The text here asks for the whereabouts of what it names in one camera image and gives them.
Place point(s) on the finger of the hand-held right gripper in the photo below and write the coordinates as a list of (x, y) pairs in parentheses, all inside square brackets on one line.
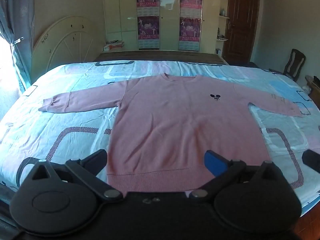
[(312, 161)]

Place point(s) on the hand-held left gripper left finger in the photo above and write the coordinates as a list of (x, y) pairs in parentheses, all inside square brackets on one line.
[(97, 161)]

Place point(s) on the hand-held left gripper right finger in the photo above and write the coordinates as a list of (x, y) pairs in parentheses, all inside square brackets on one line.
[(213, 162)]

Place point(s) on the pink sweatshirt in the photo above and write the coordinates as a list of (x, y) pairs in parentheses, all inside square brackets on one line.
[(162, 130)]

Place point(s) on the patterned bed sheet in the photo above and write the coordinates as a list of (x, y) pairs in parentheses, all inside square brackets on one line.
[(75, 125)]

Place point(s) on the wooden side table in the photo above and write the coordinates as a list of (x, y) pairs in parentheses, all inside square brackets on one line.
[(313, 86)]

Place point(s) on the dark wooden chair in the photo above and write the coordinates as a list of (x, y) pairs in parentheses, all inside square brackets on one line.
[(295, 62)]

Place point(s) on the stack of books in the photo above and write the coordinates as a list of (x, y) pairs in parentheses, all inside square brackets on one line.
[(113, 46)]

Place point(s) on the cream round headboard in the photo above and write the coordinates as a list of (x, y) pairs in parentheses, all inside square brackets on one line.
[(67, 35)]

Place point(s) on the cream glossy wardrobe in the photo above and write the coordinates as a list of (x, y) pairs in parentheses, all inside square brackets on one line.
[(170, 30)]

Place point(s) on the brown wooden door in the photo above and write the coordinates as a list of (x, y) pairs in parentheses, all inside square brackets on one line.
[(241, 25)]

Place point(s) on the curtain tieback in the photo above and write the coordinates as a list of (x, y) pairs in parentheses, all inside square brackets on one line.
[(17, 41)]

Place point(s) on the cream corner shelves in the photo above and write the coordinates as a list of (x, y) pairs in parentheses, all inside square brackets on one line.
[(223, 17)]

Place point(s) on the blue jar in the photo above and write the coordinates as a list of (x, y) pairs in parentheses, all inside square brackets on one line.
[(223, 12)]

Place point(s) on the blue curtain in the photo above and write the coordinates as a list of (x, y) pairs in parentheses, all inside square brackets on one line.
[(21, 17)]

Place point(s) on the dark wooden bed frame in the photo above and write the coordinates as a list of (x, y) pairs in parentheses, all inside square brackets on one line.
[(160, 56)]

